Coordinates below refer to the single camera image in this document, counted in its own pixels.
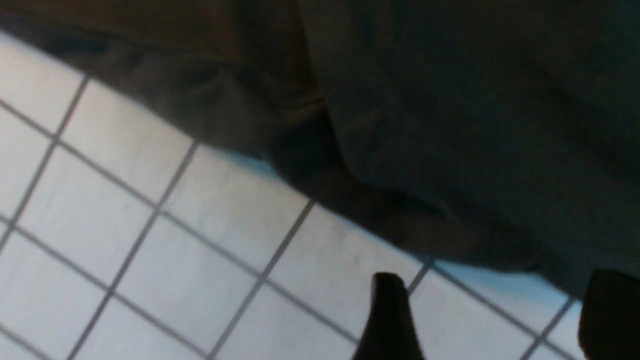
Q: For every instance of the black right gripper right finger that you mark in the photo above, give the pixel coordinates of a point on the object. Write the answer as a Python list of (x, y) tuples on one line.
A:
[(609, 326)]

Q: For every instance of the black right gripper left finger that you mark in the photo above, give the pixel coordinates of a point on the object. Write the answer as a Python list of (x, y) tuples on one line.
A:
[(389, 333)]

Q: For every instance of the gray long-sleeve top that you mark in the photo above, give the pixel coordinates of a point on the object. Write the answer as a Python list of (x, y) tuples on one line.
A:
[(502, 134)]

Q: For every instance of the white grid table cover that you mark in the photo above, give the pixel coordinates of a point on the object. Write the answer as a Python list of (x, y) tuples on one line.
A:
[(124, 239)]

